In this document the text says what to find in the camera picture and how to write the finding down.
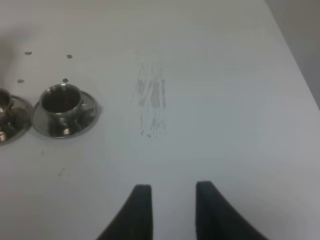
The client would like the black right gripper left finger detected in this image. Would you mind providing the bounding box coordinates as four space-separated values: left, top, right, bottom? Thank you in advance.
98 184 153 240

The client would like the right stainless steel teacup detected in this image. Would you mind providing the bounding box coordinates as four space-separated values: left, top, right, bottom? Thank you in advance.
39 83 83 123

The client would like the left stainless steel saucer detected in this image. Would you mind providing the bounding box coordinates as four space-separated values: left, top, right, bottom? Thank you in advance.
0 95 33 146

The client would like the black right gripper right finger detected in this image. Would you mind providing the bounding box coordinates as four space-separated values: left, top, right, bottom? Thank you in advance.
195 181 266 240

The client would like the left stainless steel teacup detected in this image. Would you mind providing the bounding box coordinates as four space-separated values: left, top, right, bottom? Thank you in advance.
0 88 12 119

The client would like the stainless steel saucer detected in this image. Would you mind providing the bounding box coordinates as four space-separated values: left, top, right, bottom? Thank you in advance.
0 95 33 146
31 91 99 139

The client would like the stainless steel teacup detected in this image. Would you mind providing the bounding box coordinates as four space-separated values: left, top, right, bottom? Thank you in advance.
39 83 83 123
0 88 12 119

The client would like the right stainless steel saucer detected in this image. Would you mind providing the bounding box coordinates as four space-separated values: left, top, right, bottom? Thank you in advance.
31 91 99 139

